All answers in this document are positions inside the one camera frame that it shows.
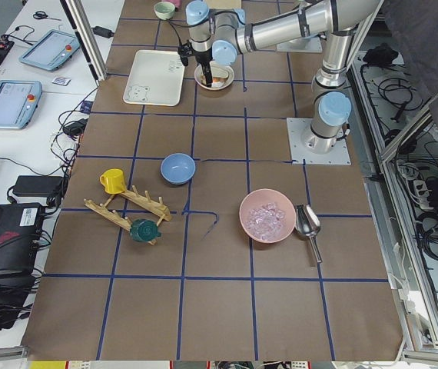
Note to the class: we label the pink bowl with ice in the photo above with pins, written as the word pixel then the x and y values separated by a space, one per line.
pixel 267 215

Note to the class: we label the near teach pendant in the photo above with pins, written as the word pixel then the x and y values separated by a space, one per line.
pixel 18 101

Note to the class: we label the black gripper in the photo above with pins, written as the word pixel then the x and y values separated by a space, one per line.
pixel 204 58

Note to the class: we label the metal scoop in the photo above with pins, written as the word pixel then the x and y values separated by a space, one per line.
pixel 308 226

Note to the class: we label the yellow cup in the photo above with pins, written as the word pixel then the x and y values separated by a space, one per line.
pixel 113 181

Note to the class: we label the fried egg toy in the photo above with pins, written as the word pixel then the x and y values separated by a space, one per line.
pixel 217 82

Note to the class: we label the cream round plate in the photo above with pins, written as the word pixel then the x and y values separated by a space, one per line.
pixel 198 75

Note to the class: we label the teach pendant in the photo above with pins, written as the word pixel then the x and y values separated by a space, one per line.
pixel 18 101
pixel 51 51

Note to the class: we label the cream rectangular bear tray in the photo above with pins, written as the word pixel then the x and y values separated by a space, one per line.
pixel 155 79

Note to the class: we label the blue bowl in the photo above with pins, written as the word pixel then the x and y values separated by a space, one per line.
pixel 178 168

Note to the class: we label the bread slice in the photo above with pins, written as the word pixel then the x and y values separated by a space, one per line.
pixel 219 74

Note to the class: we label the green bowl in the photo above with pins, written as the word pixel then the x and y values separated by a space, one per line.
pixel 164 10

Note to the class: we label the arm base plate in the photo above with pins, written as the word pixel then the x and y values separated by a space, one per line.
pixel 307 148
pixel 311 44

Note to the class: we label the dark green cup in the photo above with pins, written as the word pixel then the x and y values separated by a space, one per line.
pixel 144 230

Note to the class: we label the black computer box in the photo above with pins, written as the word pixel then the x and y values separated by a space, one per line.
pixel 20 228

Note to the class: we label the aluminium frame post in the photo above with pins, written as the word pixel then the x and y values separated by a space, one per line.
pixel 79 23

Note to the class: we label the far teach pendant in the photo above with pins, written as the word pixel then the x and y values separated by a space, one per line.
pixel 51 51

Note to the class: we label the black power adapter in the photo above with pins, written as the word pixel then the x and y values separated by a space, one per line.
pixel 103 32

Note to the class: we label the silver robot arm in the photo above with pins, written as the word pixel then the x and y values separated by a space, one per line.
pixel 221 35

